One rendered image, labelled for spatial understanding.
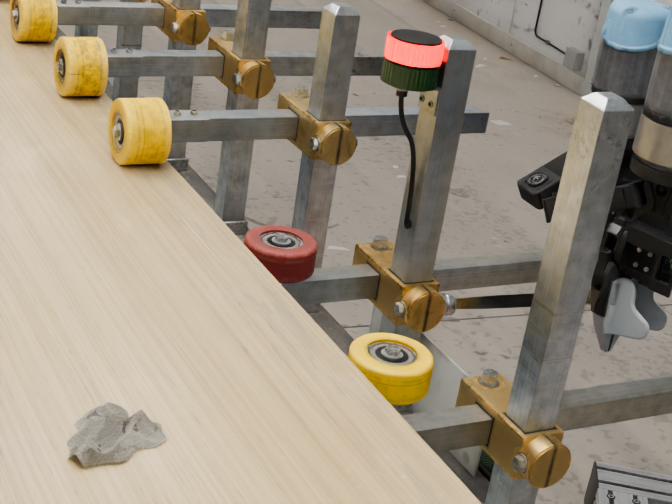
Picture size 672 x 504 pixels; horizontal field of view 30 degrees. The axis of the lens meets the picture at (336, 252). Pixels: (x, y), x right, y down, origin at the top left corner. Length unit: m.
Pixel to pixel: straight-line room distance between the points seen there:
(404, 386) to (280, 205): 2.72
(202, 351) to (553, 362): 0.33
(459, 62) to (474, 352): 1.91
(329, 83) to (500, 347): 1.77
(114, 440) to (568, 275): 0.44
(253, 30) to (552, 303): 0.75
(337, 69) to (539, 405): 0.53
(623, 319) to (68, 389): 0.55
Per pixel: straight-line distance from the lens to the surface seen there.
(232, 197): 1.84
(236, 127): 1.56
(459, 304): 1.41
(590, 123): 1.12
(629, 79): 1.50
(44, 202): 1.41
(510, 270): 1.53
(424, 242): 1.38
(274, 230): 1.38
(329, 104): 1.56
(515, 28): 6.05
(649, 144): 1.20
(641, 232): 1.22
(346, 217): 3.82
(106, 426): 1.00
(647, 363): 3.34
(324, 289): 1.40
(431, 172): 1.35
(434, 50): 1.28
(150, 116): 1.50
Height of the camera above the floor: 1.46
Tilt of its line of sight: 24 degrees down
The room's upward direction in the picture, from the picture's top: 9 degrees clockwise
